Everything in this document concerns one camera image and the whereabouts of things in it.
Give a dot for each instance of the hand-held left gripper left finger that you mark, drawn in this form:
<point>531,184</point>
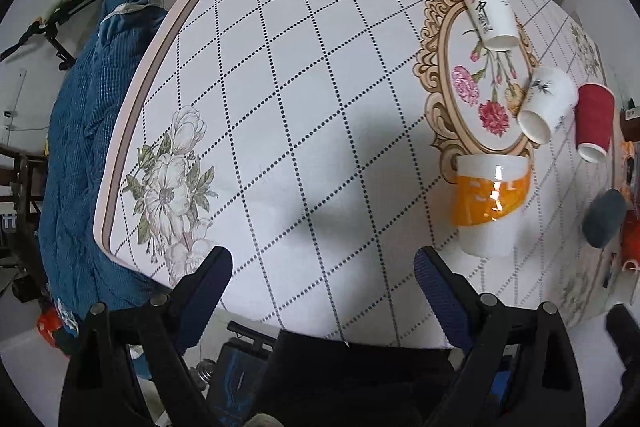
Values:
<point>202,297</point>

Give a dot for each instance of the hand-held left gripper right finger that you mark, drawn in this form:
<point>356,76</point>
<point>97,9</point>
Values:
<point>442,294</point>

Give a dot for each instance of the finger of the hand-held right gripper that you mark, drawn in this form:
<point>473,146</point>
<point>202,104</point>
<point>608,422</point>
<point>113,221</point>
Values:
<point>624,334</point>

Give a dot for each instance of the orange and white cup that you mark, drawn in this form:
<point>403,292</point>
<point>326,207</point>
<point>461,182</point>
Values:
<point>490,207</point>

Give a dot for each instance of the dark grey cup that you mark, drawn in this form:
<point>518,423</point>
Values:
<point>602,217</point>

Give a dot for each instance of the red paper cup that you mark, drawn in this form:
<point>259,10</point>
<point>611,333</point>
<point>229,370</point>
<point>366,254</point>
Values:
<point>595,119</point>

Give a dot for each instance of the white cup with bamboo print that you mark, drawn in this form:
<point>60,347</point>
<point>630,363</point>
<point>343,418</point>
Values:
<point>547,102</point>

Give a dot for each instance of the white cup with black calligraphy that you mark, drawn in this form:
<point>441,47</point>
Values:
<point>487,14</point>

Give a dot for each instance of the black and blue bag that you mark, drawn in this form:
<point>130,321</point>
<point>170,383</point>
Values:
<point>240,374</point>

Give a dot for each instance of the orange mug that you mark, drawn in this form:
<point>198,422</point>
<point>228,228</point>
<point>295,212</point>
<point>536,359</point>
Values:
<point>631,234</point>

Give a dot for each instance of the red plastic bag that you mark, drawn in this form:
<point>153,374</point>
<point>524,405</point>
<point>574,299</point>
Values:
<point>48,328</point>

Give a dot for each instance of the blue quilt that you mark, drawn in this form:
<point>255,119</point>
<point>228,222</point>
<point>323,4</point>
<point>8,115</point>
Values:
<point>85,157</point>

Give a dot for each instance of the dark wooden furniture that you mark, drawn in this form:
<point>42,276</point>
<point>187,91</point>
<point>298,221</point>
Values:
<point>20,192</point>

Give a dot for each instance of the floral grid tablecloth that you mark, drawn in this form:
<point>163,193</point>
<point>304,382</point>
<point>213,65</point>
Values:
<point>310,107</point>

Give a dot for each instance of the black folding stand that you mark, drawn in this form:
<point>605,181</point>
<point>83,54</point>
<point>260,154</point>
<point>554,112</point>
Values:
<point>52,27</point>

